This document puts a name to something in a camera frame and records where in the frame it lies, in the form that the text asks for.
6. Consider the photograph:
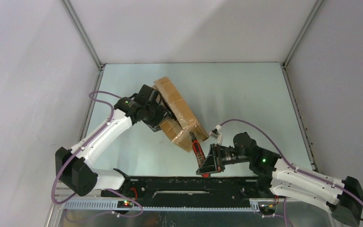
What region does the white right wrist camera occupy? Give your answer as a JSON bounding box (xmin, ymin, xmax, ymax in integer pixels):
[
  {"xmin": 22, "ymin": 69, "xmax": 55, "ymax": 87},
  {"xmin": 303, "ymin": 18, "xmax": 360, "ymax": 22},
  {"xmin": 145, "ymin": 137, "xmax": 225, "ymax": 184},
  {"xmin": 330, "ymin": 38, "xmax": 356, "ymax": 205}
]
[{"xmin": 209, "ymin": 125, "xmax": 222, "ymax": 139}]

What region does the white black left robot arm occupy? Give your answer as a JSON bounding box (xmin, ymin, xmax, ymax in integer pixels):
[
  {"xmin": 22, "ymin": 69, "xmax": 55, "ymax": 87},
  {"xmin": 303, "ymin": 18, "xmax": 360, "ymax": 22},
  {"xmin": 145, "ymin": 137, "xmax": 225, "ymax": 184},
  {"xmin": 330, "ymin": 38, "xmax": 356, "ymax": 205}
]
[{"xmin": 55, "ymin": 85, "xmax": 172, "ymax": 197}]

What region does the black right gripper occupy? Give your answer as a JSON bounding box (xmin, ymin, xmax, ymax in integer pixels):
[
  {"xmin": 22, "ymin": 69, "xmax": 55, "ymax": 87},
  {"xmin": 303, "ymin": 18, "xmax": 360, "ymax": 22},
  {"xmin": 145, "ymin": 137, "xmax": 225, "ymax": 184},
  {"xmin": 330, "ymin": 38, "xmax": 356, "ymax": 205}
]
[{"xmin": 197, "ymin": 144, "xmax": 251, "ymax": 175}]

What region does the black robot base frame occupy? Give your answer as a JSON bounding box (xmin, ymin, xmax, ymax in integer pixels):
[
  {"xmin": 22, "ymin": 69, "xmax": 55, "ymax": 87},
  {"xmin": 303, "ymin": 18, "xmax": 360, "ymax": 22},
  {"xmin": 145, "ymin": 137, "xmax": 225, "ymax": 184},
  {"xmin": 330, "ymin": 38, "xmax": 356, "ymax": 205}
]
[{"xmin": 81, "ymin": 176, "xmax": 283, "ymax": 215}]

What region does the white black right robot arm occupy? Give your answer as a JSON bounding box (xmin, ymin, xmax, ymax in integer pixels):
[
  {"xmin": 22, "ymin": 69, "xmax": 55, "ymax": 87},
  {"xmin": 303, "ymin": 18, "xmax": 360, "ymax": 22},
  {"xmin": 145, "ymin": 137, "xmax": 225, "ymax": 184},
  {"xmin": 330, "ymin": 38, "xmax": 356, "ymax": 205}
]
[{"xmin": 196, "ymin": 132, "xmax": 363, "ymax": 227}]

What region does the brown cardboard express box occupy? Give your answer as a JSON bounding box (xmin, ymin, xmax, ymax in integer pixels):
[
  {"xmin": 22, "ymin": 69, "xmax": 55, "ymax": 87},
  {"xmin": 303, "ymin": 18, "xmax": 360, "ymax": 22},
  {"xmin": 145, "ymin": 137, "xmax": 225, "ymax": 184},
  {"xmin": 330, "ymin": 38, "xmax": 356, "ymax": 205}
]
[{"xmin": 154, "ymin": 77, "xmax": 209, "ymax": 152}]

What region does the aluminium right corner post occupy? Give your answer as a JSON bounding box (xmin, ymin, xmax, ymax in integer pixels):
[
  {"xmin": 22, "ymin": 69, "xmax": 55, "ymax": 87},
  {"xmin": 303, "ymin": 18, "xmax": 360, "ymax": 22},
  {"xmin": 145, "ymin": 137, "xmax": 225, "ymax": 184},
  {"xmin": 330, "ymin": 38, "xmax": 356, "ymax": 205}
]
[{"xmin": 282, "ymin": 0, "xmax": 325, "ymax": 67}]

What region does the aluminium left corner post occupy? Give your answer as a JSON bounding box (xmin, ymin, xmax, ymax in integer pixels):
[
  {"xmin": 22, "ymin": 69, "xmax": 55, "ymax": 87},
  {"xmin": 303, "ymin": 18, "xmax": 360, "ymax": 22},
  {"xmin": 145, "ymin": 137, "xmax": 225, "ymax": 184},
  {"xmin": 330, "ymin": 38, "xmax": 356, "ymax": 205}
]
[{"xmin": 60, "ymin": 0, "xmax": 104, "ymax": 70}]

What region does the aluminium corner post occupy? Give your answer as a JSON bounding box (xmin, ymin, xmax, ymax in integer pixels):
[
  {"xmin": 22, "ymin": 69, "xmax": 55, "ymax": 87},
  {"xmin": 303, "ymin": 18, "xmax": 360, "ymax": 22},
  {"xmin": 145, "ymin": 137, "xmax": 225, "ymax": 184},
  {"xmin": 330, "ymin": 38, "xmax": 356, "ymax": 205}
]
[
  {"xmin": 60, "ymin": 0, "xmax": 104, "ymax": 70},
  {"xmin": 282, "ymin": 0, "xmax": 325, "ymax": 67}
]

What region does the red black utility knife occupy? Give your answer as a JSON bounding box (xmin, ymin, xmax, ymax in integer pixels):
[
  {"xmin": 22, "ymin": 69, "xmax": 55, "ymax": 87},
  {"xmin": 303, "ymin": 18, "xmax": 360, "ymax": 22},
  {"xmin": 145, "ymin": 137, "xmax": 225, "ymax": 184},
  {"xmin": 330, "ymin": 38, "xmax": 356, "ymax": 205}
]
[{"xmin": 189, "ymin": 132, "xmax": 206, "ymax": 167}]

